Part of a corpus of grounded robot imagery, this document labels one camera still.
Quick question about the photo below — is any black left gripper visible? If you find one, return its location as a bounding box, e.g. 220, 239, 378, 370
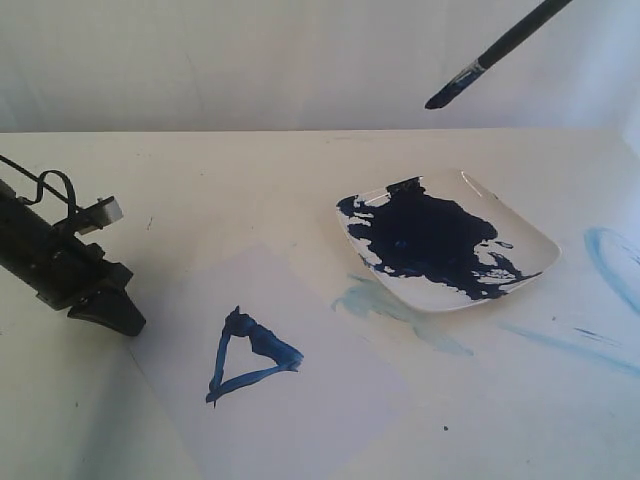
29, 244, 146, 336

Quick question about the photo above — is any white paper sheet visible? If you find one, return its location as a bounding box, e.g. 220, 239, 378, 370
132, 246, 406, 479

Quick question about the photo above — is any black paintbrush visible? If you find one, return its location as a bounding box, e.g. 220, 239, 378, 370
424, 0, 571, 110

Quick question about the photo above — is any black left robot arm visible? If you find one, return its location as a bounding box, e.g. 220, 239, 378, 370
1, 183, 146, 337

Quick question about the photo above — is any white square paint plate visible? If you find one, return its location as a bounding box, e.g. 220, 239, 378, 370
336, 169, 561, 313

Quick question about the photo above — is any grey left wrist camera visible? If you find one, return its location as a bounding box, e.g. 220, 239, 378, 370
74, 196, 124, 235

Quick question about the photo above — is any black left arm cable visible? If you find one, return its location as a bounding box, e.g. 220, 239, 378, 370
0, 154, 79, 221

